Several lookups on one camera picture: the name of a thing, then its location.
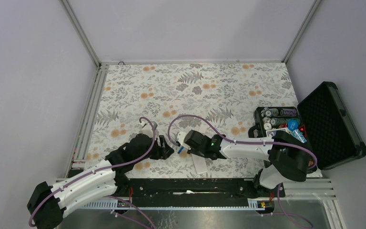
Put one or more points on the black poker chip case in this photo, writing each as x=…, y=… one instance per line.
x=323, y=120

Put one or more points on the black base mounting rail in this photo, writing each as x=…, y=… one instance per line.
x=194, y=192

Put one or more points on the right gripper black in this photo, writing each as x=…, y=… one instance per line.
x=192, y=150

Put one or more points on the floral patterned table mat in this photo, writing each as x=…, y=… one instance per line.
x=180, y=97

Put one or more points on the white remote battery cover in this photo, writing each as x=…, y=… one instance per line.
x=203, y=128

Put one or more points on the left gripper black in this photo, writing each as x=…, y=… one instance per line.
x=161, y=153

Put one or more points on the blue poker chip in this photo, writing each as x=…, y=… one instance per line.
x=292, y=125

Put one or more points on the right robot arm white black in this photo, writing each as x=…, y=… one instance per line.
x=289, y=157

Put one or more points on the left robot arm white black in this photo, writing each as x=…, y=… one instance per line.
x=50, y=204

